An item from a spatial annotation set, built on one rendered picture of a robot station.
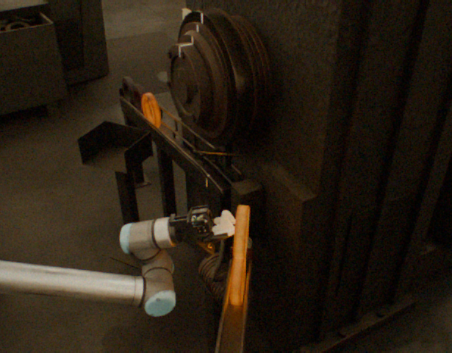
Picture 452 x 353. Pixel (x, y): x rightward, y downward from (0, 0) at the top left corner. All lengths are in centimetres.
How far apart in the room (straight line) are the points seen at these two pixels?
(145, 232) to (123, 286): 17
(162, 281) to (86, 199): 170
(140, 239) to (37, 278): 30
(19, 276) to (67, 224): 157
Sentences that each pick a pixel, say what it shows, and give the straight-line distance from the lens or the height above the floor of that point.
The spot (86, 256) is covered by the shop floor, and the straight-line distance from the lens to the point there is 264.
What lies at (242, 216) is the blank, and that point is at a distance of 131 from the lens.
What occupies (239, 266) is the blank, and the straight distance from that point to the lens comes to 137.
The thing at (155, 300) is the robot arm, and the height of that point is 73.
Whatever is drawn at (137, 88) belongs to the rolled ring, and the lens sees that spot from 258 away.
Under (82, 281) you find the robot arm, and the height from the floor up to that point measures 82.
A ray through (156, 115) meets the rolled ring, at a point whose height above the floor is 69.
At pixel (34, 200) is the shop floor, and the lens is 316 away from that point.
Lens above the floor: 176
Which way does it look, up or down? 35 degrees down
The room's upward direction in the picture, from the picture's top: 1 degrees counter-clockwise
